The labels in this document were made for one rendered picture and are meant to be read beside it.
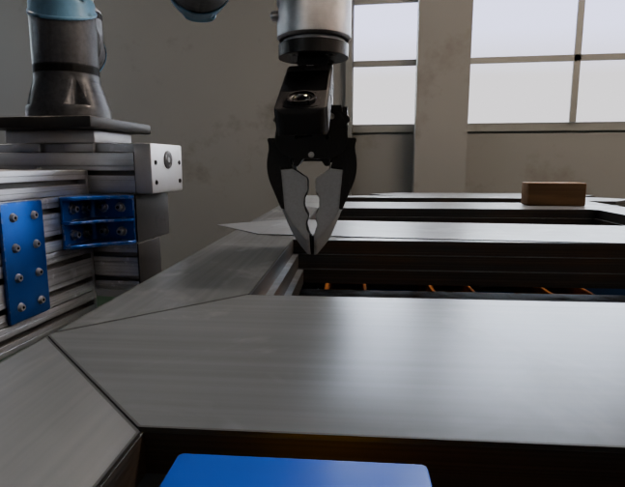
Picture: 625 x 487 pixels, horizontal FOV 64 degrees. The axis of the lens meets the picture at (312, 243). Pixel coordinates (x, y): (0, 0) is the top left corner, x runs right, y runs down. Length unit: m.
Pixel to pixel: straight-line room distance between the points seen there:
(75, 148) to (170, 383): 0.83
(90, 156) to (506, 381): 0.87
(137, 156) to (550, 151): 2.85
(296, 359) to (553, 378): 0.11
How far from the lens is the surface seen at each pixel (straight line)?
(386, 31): 3.40
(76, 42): 1.07
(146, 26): 3.81
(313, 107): 0.43
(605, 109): 3.55
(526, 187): 1.22
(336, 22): 0.52
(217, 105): 3.53
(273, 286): 0.45
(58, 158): 1.04
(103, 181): 0.99
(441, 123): 3.14
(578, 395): 0.23
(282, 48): 0.53
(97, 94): 1.07
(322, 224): 0.51
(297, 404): 0.20
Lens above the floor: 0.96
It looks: 9 degrees down
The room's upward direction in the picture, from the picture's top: straight up
